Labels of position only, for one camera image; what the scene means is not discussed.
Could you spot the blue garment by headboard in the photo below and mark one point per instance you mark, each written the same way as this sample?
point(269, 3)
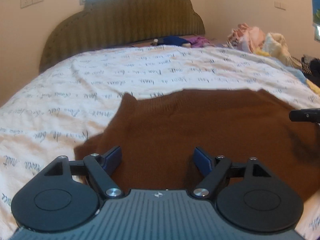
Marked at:
point(174, 41)

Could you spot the floral blue curtain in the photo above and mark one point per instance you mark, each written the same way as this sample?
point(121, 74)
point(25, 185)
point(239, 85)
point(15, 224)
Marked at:
point(315, 15)

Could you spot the white wall switch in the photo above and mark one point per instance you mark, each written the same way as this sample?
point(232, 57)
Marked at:
point(280, 5)

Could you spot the olive green padded headboard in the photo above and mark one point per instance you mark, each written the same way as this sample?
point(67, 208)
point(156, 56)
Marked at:
point(112, 23)

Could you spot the purple garment by headboard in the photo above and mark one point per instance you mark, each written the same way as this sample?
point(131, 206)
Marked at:
point(199, 42)

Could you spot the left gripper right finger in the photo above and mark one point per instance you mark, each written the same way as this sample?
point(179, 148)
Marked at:
point(214, 171)

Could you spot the white script-print bedspread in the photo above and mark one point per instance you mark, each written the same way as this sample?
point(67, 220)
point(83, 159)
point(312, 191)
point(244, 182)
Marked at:
point(77, 98)

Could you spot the pile of pastel clothes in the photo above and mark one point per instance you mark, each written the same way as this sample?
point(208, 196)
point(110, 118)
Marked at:
point(254, 40)

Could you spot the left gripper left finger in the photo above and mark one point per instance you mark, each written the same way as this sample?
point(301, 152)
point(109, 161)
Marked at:
point(100, 168)

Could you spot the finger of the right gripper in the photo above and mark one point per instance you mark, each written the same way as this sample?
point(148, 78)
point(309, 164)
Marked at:
point(305, 115)

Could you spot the light blue blanket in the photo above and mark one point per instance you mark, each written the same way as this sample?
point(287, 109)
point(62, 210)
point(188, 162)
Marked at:
point(295, 68)

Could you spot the brown knit sweater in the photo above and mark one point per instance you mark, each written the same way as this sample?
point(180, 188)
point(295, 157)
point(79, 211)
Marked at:
point(158, 136)

